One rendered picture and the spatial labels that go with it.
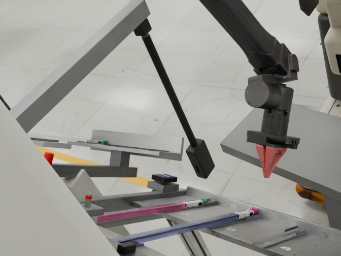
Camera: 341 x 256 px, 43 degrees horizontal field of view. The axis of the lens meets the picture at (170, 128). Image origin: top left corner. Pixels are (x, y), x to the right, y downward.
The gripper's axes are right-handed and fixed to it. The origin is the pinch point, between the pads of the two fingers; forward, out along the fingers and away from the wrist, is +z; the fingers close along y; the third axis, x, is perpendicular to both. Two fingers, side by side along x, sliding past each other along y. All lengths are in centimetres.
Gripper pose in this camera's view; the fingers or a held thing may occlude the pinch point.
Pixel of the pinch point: (267, 174)
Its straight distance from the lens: 100.1
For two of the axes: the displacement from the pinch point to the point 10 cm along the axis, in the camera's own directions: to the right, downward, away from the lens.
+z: -1.4, 9.9, 0.7
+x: 6.3, 0.4, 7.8
